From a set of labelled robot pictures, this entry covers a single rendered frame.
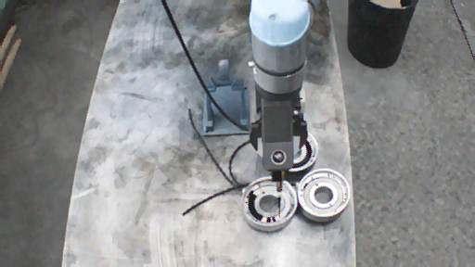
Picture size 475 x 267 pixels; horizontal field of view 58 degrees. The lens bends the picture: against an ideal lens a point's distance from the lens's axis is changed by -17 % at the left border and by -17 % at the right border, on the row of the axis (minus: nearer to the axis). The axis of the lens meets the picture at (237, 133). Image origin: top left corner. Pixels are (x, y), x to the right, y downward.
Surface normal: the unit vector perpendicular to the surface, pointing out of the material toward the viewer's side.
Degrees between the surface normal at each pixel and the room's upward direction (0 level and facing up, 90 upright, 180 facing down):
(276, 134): 31
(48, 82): 0
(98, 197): 0
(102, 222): 0
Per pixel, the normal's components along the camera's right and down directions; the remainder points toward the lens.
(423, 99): -0.04, -0.55
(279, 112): -0.04, -0.05
